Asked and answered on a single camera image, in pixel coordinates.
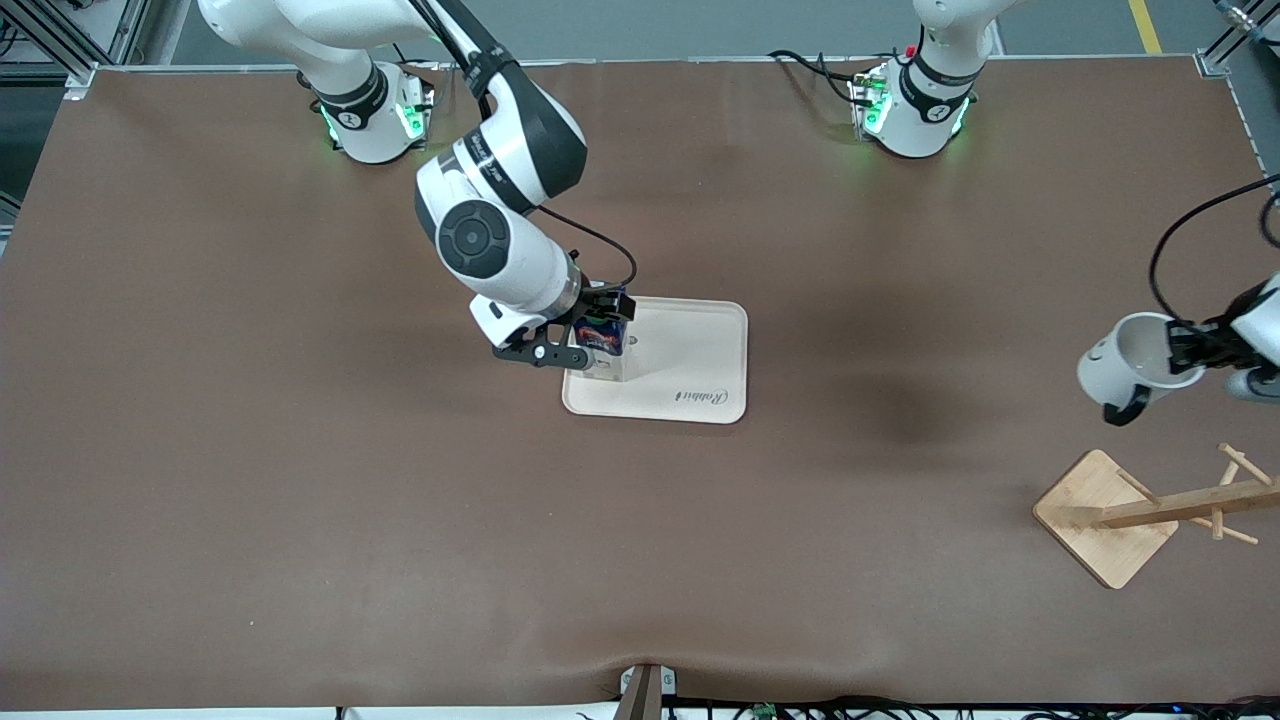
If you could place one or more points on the blue milk carton green cap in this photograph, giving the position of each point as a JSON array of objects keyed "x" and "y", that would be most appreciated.
[{"x": 603, "y": 340}]

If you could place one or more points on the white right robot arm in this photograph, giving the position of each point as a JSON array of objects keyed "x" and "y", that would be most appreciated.
[{"x": 500, "y": 240}]

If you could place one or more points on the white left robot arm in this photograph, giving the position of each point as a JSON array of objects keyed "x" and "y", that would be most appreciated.
[{"x": 915, "y": 120}]

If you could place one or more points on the wooden cup rack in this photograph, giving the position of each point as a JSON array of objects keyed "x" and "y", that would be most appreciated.
[{"x": 1100, "y": 545}]

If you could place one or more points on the cream plastic tray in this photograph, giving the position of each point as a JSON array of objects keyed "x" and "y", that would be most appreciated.
[{"x": 680, "y": 370}]

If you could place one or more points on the brown table mat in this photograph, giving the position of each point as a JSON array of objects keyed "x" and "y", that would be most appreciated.
[{"x": 300, "y": 500}]

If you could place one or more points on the metal table edge clamp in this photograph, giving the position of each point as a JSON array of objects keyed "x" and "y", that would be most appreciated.
[{"x": 645, "y": 695}]

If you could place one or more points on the aluminium frame corner post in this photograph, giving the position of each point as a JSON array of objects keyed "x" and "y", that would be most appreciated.
[{"x": 1240, "y": 25}]

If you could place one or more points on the aluminium frame with black braces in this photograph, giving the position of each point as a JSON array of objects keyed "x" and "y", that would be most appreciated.
[{"x": 125, "y": 30}]

